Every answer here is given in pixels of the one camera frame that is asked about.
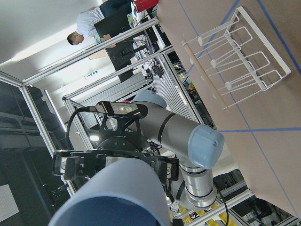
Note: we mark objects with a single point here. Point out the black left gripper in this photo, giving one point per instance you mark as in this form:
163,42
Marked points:
74,164

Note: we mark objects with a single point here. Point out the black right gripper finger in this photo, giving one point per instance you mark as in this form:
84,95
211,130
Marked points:
177,222

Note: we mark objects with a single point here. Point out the light blue plastic cup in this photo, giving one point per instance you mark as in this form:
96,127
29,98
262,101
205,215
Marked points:
125,193

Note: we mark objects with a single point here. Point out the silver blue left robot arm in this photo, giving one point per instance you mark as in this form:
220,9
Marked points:
182,152

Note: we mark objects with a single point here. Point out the person in white shirt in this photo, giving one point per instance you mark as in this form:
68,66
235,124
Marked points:
87,19

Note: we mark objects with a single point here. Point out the white wire cup holder rack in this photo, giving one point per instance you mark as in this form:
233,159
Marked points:
236,60

